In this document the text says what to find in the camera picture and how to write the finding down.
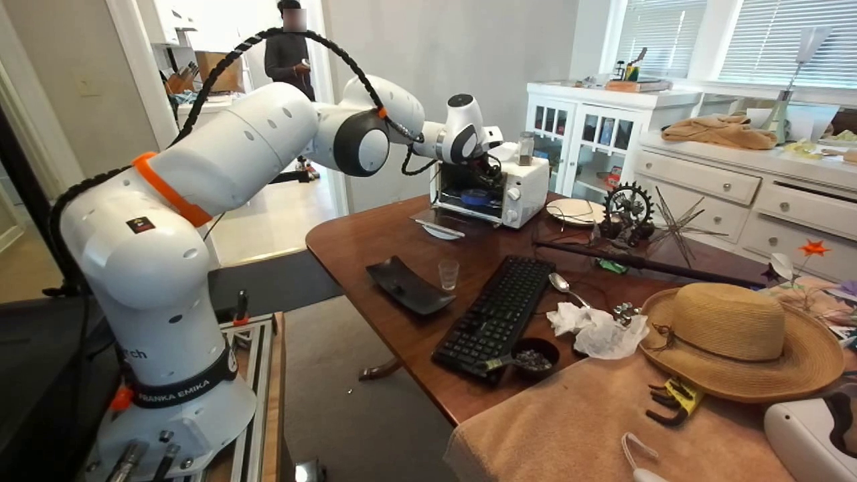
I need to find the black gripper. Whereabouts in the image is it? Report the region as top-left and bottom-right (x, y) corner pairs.
(476, 147), (507, 183)

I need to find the white toaster oven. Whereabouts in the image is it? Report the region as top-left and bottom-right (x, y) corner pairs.
(412, 139), (551, 243)

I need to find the white round plate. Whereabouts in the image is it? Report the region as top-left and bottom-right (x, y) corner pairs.
(544, 196), (611, 229)

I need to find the white glass-door cabinet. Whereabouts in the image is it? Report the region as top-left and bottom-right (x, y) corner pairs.
(524, 80), (705, 204)

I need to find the small clear glass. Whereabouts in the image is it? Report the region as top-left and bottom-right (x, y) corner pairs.
(436, 254), (463, 296)

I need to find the metal spoon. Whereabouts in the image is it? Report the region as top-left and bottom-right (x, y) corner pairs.
(546, 271), (592, 312)

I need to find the black gear-shaped ornament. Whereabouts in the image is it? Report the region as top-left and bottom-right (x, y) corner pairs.
(597, 179), (659, 249)

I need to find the black computer keyboard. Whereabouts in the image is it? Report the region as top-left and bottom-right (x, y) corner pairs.
(432, 254), (556, 389)

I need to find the long dark stick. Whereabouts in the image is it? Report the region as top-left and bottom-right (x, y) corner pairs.
(534, 238), (771, 290)

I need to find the metal star ornament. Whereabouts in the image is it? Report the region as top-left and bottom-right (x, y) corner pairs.
(651, 184), (718, 267)

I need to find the white crumpled cloth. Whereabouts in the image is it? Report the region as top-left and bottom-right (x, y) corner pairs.
(544, 300), (653, 362)

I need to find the small black bowl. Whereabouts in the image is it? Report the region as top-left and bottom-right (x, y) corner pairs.
(507, 336), (563, 385)

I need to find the white wooden sideboard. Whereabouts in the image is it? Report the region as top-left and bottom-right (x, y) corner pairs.
(631, 131), (857, 283)

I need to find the tan woven hat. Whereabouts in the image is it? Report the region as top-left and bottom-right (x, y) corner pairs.
(662, 116), (777, 152)

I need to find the person in dark shirt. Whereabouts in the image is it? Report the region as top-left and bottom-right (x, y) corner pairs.
(262, 0), (318, 101)

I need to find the tan tablecloth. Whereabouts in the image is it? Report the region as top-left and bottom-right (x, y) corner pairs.
(444, 354), (797, 482)

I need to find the yellow black hand tool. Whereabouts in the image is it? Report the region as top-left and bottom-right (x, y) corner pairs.
(642, 379), (706, 428)

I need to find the straw sun hat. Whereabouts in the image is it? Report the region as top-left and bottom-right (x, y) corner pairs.
(641, 282), (848, 408)

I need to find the white VR controller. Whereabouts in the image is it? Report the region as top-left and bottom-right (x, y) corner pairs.
(619, 432), (669, 482)

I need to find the orange star decoration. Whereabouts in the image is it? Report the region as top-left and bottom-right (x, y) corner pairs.
(797, 238), (834, 262)

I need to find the white VR headset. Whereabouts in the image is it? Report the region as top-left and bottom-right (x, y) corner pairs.
(761, 396), (857, 482)

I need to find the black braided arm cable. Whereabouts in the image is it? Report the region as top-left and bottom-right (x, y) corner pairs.
(49, 24), (424, 300)

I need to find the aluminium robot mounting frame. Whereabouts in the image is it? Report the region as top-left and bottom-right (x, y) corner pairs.
(78, 312), (290, 482)

